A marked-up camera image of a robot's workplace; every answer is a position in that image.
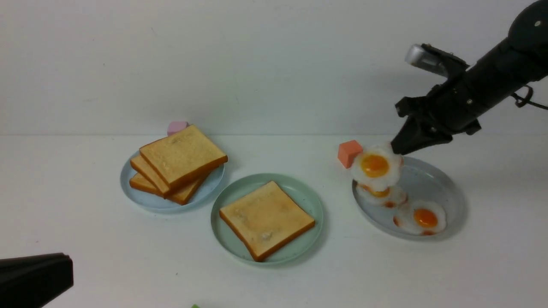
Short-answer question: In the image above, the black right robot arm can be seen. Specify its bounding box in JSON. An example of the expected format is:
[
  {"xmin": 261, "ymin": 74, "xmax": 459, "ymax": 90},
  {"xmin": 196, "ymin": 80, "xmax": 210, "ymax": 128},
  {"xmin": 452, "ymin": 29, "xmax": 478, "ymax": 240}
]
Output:
[{"xmin": 391, "ymin": 0, "xmax": 548, "ymax": 155}]

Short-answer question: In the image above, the light green center plate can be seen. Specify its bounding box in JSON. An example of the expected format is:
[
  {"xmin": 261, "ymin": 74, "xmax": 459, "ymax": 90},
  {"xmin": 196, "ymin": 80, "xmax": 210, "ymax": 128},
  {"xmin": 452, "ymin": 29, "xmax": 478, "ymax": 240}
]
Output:
[{"xmin": 211, "ymin": 173, "xmax": 324, "ymax": 267}]

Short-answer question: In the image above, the toast slice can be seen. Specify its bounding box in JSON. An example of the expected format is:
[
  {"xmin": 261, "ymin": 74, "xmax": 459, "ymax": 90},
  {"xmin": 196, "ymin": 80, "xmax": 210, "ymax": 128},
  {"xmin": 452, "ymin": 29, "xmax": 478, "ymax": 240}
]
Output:
[
  {"xmin": 218, "ymin": 180, "xmax": 316, "ymax": 263},
  {"xmin": 129, "ymin": 173, "xmax": 208, "ymax": 205},
  {"xmin": 139, "ymin": 124, "xmax": 228, "ymax": 195},
  {"xmin": 130, "ymin": 155, "xmax": 210, "ymax": 198}
]

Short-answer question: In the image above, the grey egg plate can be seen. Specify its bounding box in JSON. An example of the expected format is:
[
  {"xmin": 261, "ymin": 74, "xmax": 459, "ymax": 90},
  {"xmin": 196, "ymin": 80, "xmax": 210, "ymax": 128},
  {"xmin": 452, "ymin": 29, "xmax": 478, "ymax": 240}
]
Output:
[{"xmin": 351, "ymin": 157, "xmax": 468, "ymax": 242}]

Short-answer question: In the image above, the pink cube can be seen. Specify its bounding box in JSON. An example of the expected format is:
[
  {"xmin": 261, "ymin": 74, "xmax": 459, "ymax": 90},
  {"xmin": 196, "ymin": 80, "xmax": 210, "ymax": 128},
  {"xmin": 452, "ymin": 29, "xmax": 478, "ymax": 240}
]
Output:
[{"xmin": 167, "ymin": 121, "xmax": 189, "ymax": 136}]

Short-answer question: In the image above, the orange cube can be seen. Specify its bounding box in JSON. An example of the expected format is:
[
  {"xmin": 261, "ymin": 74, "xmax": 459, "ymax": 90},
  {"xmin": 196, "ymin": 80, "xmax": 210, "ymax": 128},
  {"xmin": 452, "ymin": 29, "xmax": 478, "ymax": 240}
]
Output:
[{"xmin": 337, "ymin": 139, "xmax": 363, "ymax": 169}]

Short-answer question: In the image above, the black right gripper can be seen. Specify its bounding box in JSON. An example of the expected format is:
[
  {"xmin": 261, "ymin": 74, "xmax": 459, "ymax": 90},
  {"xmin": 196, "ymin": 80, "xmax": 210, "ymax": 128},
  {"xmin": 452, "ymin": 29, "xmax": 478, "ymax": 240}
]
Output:
[{"xmin": 390, "ymin": 73, "xmax": 482, "ymax": 155}]

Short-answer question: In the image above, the fried egg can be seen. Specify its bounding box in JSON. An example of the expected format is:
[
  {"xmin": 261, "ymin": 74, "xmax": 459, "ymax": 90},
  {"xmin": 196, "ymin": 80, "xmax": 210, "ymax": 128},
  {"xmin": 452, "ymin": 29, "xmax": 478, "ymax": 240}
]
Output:
[
  {"xmin": 392, "ymin": 200, "xmax": 447, "ymax": 236},
  {"xmin": 356, "ymin": 184, "xmax": 408, "ymax": 209},
  {"xmin": 350, "ymin": 143, "xmax": 404, "ymax": 192}
]

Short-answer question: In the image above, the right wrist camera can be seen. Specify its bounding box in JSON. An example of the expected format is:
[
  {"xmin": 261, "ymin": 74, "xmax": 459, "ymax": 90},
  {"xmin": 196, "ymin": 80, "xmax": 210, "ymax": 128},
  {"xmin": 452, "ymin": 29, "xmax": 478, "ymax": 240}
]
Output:
[{"xmin": 405, "ymin": 44, "xmax": 470, "ymax": 78}]

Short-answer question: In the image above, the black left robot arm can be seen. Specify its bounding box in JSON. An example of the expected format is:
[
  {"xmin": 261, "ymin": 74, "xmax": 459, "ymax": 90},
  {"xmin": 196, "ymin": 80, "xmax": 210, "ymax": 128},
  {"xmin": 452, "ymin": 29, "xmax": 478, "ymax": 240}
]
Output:
[{"xmin": 0, "ymin": 253, "xmax": 74, "ymax": 308}]

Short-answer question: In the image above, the light blue bread plate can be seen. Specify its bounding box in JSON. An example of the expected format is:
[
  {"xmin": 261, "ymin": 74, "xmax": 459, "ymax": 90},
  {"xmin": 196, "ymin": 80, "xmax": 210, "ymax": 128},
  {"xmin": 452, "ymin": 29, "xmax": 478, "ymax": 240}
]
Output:
[{"xmin": 120, "ymin": 151, "xmax": 225, "ymax": 214}]

